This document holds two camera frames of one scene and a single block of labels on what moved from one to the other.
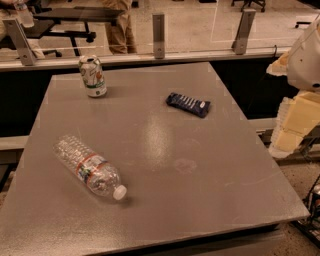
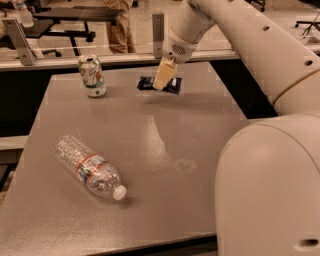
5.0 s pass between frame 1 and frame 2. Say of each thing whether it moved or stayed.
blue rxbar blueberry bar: moved
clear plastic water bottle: stayed
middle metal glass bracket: stayed
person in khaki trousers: stayed
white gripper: moved
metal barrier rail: stayed
